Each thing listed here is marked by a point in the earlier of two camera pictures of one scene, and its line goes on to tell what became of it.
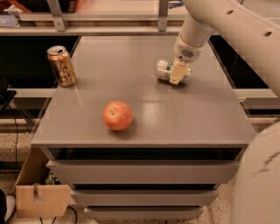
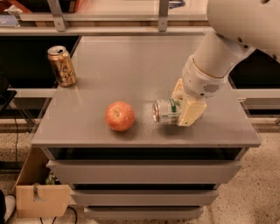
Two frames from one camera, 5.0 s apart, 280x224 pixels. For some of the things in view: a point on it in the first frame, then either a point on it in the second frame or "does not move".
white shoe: x=10 y=203 does not move
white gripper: x=186 y=50 -> x=200 y=79
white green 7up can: x=164 y=71 -> x=166 y=111
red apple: x=117 y=115 does not move
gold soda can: x=62 y=65 does not move
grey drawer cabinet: x=183 y=145 does not move
